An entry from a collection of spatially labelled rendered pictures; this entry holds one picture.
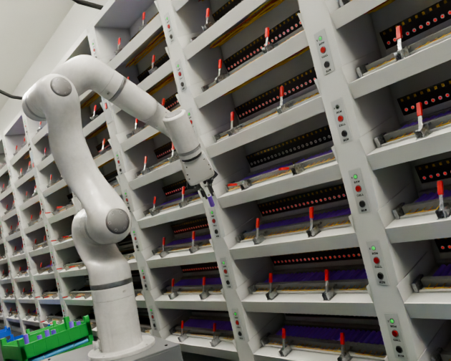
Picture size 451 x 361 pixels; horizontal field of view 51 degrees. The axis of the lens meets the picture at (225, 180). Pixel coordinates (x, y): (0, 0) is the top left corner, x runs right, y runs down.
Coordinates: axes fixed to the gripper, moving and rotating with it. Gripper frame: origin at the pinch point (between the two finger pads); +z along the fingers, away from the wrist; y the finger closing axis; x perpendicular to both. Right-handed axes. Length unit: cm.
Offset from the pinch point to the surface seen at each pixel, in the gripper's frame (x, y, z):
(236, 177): -14.6, -14.6, 7.3
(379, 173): 50, -41, -7
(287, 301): 31.7, -7.2, 34.6
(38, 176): -201, 92, 28
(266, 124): 12.5, -25.7, -19.0
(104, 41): -110, 7, -50
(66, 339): -15, 75, 40
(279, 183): 21.4, -20.9, -2.0
